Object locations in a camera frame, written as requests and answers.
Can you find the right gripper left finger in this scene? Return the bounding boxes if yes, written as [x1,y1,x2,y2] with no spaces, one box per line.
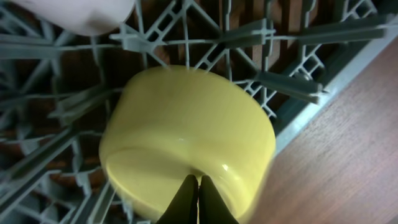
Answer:
[156,175,199,224]

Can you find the pink cup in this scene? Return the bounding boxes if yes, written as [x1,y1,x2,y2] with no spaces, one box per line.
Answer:
[11,0,136,36]

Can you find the grey dishwasher rack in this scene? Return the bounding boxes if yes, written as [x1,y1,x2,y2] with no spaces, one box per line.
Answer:
[1,1,397,223]

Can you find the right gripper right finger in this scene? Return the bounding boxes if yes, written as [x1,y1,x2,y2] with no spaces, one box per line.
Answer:
[198,175,238,224]

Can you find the yellow bowl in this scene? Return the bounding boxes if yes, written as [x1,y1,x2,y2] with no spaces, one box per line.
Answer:
[99,65,276,223]

